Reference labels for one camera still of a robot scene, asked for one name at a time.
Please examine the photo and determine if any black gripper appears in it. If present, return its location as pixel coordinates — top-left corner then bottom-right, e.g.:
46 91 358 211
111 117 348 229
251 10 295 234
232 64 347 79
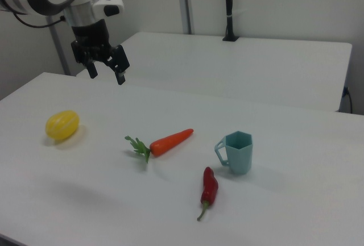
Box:
71 18 131 86

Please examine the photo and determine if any light blue hexagonal mug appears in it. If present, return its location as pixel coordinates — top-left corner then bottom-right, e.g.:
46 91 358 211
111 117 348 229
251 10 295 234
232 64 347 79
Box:
214 131 254 176

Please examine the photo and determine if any yellow striped melon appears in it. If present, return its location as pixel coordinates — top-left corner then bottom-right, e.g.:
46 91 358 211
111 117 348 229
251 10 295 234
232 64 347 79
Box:
45 110 80 141

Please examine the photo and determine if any orange carrot with green leaves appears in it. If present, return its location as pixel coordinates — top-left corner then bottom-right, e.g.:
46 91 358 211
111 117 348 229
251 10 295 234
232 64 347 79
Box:
124 128 195 164

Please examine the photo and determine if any white side table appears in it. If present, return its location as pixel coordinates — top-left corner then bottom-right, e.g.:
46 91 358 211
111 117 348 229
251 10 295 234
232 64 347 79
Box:
75 32 353 113

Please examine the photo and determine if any red chili pepper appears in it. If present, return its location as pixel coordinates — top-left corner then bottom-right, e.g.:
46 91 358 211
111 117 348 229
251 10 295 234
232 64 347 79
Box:
197 166 220 222

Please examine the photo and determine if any grey metal frame post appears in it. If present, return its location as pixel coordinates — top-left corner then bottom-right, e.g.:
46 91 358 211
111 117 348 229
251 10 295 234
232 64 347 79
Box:
49 26 72 76
175 0 196 35

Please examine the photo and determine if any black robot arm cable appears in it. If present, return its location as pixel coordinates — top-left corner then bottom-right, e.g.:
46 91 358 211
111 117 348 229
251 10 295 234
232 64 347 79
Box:
13 12 65 28

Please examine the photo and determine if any black camera stand pole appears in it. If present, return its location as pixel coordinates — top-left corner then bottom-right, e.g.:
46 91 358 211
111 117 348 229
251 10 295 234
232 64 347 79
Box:
222 0 240 43

